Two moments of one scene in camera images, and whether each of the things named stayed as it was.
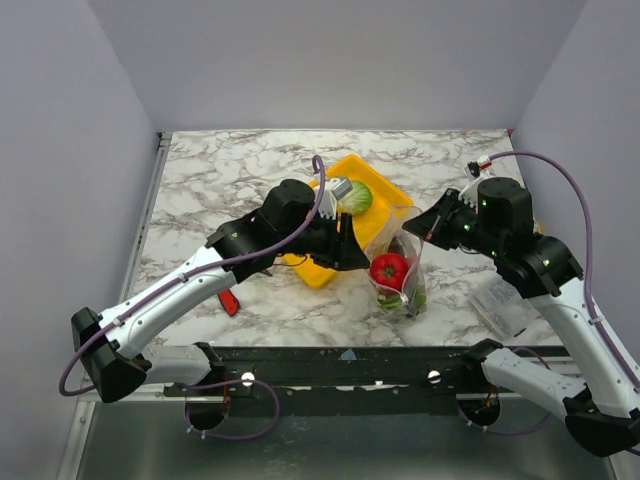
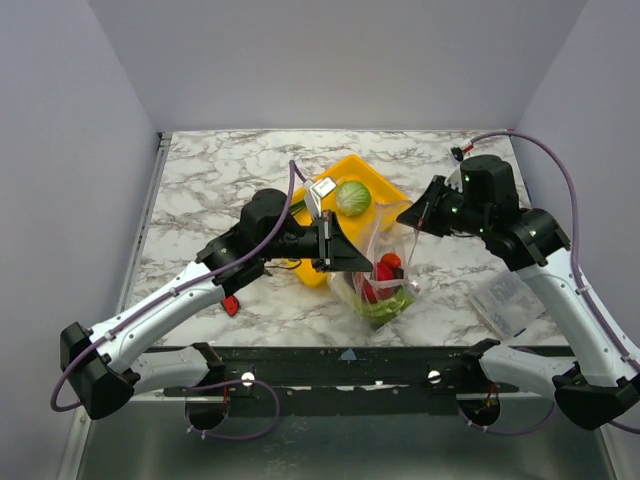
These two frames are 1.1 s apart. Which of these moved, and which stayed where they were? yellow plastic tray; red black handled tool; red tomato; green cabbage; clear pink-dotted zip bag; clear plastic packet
Moved: clear pink-dotted zip bag; red tomato
Stayed: red black handled tool; green cabbage; clear plastic packet; yellow plastic tray
